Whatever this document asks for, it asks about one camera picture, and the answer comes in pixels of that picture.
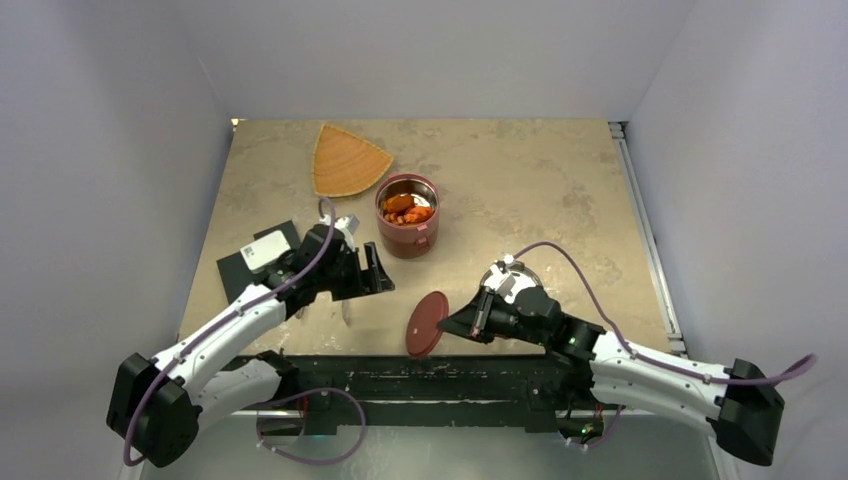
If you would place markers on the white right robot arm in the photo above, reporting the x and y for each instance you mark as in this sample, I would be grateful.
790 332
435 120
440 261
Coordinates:
733 404

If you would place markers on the white small device box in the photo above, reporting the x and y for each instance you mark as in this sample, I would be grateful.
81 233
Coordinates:
264 251

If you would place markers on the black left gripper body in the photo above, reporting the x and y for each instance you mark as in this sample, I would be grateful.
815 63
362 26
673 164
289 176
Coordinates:
342 277

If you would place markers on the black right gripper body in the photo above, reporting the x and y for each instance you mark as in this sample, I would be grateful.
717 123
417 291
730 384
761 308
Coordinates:
504 321

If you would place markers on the dark red round lid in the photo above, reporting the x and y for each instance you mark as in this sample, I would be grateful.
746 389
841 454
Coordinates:
423 332

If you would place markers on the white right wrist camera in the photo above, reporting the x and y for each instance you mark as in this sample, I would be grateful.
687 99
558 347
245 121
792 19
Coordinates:
503 281

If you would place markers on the black network switch box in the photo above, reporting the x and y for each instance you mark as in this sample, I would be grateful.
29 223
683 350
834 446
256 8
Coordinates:
235 275

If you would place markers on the dark red steel lunch pot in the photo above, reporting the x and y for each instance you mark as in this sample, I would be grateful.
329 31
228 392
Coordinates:
409 250

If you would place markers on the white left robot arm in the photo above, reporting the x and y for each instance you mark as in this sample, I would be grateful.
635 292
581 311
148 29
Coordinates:
159 405

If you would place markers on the glass lid with red clasp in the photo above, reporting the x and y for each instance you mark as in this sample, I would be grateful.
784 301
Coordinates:
523 275

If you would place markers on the woven bamboo basket tray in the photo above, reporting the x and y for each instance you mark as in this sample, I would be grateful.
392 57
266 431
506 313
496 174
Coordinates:
344 164

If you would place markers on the steel food tongs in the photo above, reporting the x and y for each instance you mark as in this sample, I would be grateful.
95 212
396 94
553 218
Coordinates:
327 309

